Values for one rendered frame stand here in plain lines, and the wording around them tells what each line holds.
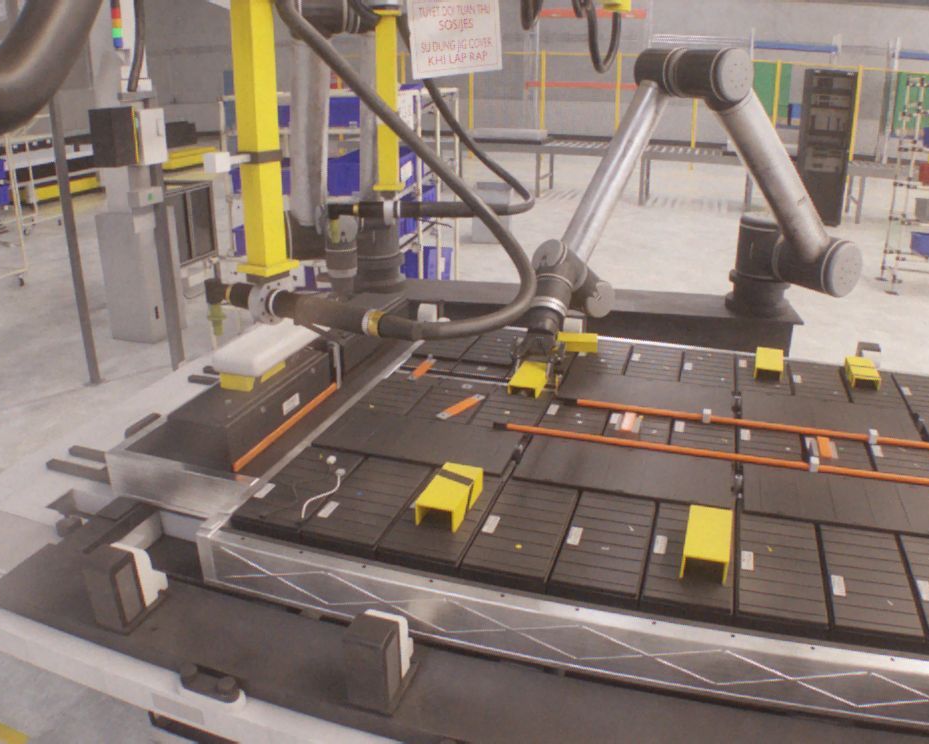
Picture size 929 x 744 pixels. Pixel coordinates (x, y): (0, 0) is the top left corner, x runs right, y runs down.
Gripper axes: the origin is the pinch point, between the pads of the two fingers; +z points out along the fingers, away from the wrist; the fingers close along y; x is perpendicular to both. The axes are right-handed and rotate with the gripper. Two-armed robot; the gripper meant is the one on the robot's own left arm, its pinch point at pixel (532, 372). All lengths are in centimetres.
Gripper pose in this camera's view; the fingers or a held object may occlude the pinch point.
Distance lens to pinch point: 191.9
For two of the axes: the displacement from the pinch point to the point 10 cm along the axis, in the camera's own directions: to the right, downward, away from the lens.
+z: -2.4, 8.7, -4.4
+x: 2.0, 4.8, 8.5
